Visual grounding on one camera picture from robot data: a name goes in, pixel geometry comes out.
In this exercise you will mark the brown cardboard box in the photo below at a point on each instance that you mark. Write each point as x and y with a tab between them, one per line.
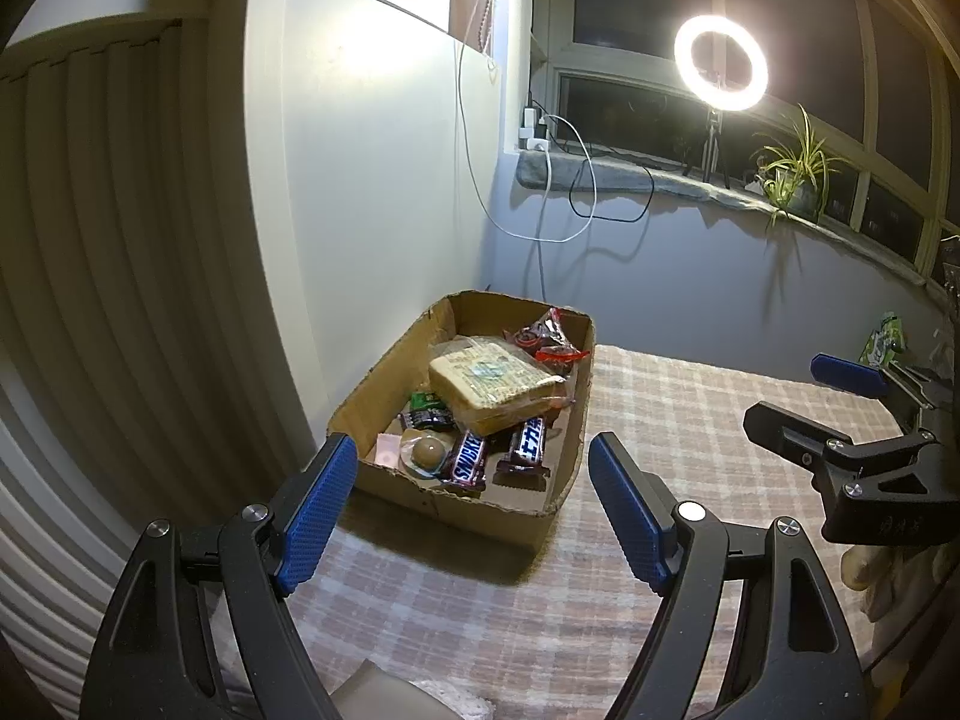
480	517

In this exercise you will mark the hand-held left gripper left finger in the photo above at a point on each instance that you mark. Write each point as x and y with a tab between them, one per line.
315	517

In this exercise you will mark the clear-wrapped wafer package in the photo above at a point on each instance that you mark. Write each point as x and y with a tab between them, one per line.
487	382

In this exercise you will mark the white window frame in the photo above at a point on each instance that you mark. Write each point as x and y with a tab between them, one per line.
866	67

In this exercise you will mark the grey windowsill cloth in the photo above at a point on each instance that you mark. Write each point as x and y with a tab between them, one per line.
622	176

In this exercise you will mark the black tripod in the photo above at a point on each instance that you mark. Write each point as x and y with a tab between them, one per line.
709	142

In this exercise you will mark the brown round candy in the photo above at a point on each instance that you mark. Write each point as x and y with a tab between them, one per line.
427	452

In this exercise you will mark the light green candy packet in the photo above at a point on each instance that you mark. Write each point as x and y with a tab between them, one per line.
426	399

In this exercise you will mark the pink snack packet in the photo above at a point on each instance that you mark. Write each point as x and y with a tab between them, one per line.
388	451

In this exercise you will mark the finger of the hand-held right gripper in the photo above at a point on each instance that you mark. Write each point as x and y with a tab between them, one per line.
885	495
847	375

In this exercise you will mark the green printed bag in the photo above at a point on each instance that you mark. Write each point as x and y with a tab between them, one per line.
881	341

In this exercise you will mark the brown chocolate bar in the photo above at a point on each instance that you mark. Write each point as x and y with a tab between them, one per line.
466	461
525	446

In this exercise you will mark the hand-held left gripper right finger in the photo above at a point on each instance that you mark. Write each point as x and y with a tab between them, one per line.
630	517

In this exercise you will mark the potted spider plant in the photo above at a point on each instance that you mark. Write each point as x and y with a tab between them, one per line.
795	180

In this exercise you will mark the cream cloth bundle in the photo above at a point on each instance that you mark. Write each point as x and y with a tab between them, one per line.
900	577

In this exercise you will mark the white cabinet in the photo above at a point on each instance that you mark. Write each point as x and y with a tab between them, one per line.
375	202

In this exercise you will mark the dark candy packet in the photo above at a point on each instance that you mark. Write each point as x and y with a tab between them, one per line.
427	418

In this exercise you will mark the white plug chargers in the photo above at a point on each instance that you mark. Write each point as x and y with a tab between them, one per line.
534	136

